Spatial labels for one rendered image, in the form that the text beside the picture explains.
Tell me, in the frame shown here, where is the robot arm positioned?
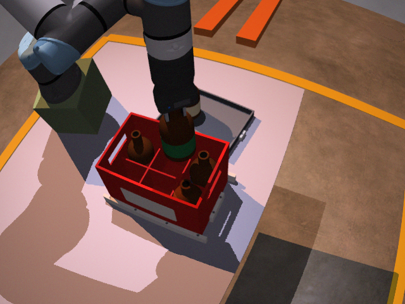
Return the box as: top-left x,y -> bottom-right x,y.
0,0 -> 192,104

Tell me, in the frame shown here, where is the red crate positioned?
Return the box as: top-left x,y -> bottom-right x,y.
104,117 -> 230,235

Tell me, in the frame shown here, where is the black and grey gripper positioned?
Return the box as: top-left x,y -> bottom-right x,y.
143,27 -> 198,122

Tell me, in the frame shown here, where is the brown glass bottle with green label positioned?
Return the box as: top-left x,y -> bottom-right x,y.
159,109 -> 196,162

